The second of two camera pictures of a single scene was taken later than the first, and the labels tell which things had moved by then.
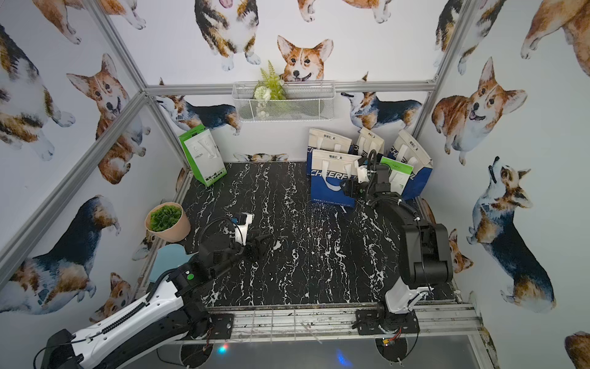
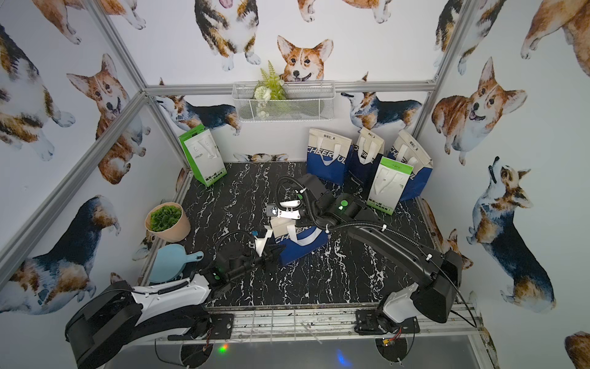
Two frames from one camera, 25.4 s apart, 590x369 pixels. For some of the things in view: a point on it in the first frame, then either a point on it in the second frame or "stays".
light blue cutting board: [168, 256] stays
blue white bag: [329, 168] → [308, 238]
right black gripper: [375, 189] → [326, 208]
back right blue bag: [407, 151] stays
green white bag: [201, 152] stays
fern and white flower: [270, 87] stays
